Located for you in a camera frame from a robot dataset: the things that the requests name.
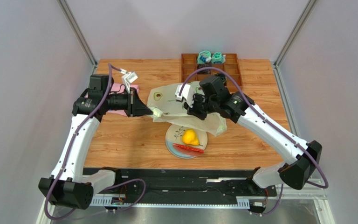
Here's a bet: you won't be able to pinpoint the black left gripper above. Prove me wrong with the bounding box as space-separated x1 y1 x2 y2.
104 88 153 118

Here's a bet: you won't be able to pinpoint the pale green avocado plastic bag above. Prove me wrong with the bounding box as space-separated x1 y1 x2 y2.
147 83 227 136

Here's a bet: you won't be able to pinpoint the yellow fake lemon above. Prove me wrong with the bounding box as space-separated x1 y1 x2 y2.
181 129 203 147

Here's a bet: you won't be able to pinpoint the red fake watermelon slice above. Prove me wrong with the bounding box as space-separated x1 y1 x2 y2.
172 143 204 157

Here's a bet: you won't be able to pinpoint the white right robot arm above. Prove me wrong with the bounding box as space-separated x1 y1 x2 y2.
175 76 322 190

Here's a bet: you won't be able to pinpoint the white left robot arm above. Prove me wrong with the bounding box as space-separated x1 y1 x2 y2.
38 75 152 210

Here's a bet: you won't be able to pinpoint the pink folded t-shirt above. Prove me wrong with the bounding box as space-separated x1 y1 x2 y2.
72 79 129 120

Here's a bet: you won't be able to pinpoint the dark rolled sock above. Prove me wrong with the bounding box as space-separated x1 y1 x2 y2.
197 64 211 75

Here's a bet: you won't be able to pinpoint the white blue ceramic plate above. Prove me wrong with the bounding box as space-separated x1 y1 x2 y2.
165 125 208 159

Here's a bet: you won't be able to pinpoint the wooden compartment tray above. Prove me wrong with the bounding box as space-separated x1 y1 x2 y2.
179 53 244 92

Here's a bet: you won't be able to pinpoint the teal rolled sock left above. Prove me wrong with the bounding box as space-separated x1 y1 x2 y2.
197 50 212 64

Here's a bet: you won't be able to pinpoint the teal rolled sock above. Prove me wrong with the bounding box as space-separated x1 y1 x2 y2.
211 52 226 64
197 50 212 64

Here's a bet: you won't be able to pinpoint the teal rolled sock right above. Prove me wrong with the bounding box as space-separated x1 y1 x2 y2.
211 52 226 64

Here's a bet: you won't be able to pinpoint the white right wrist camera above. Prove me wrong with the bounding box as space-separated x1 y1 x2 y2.
175 84 195 107

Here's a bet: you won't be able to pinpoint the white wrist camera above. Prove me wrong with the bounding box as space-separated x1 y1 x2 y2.
120 69 138 93
175 84 195 107

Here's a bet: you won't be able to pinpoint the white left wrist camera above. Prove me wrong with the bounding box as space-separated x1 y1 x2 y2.
120 69 138 93

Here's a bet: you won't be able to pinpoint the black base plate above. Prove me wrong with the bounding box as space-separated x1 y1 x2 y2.
104 168 278 205

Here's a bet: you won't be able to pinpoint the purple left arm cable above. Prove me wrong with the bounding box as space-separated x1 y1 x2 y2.
44 63 147 221

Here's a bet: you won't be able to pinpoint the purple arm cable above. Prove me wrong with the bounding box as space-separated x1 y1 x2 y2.
179 66 330 216
44 63 147 221

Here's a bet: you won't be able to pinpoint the aluminium frame rail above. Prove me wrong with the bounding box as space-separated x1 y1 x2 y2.
35 174 336 224

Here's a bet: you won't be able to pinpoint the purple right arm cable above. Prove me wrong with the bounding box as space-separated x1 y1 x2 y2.
179 66 330 216

